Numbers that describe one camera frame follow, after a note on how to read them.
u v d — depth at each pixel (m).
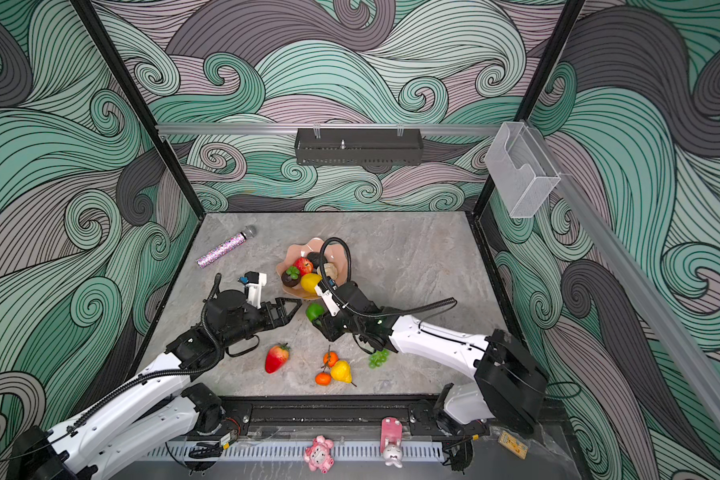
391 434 0.71
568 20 0.73
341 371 0.78
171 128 0.96
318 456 0.66
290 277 0.91
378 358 0.83
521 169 0.78
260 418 0.74
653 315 0.51
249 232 1.10
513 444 0.68
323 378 0.78
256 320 0.65
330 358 0.81
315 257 1.00
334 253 1.04
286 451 0.70
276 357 0.80
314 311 0.77
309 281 0.92
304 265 0.97
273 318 0.66
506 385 0.41
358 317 0.59
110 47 0.76
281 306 0.67
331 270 0.95
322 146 0.95
